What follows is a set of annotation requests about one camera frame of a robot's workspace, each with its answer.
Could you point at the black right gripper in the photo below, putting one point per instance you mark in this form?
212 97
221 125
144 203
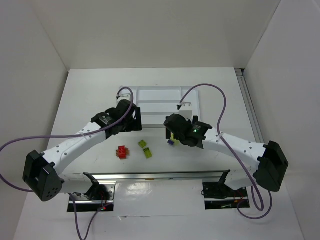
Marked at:
170 124

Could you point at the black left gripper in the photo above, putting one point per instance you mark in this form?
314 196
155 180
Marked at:
136 119

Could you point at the yellow-green square lego brick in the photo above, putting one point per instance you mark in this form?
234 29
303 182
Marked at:
142 144

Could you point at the purple lego brick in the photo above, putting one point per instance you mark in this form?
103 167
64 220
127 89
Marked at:
170 142

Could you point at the orange lego plate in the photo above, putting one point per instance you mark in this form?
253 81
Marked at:
128 152

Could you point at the yellow-green long lego brick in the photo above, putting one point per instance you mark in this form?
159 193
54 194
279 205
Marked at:
147 152

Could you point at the pale yellow lego brick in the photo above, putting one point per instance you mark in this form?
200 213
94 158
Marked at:
172 137

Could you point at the red lego brick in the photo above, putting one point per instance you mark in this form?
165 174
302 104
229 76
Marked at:
122 152

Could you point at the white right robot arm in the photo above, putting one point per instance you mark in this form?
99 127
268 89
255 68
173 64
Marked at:
266 163

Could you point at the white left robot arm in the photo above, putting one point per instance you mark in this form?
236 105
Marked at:
43 172

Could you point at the white divided sorting tray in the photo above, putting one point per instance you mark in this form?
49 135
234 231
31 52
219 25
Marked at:
156 102

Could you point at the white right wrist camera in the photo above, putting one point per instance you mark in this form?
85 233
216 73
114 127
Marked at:
185 110

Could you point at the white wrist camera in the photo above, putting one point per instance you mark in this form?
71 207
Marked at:
185 110
123 96

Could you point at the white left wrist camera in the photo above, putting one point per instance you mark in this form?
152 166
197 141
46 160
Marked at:
123 96

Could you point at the aluminium front rail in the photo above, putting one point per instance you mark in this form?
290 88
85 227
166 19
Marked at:
157 175

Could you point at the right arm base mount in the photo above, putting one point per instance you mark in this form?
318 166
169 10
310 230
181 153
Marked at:
220 197

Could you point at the aluminium side rail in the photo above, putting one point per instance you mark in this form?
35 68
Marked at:
249 105

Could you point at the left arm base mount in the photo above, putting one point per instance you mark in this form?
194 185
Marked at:
103 200

